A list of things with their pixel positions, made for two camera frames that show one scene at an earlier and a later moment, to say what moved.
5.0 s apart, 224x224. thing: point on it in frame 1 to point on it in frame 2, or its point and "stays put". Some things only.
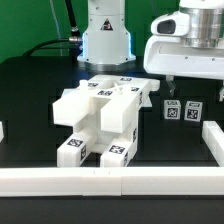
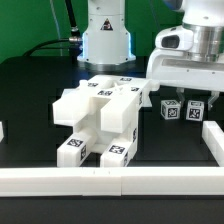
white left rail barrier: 1,131 stays put
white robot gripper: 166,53 to 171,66
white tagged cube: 193,111 stays put
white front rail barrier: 113,181 stays put
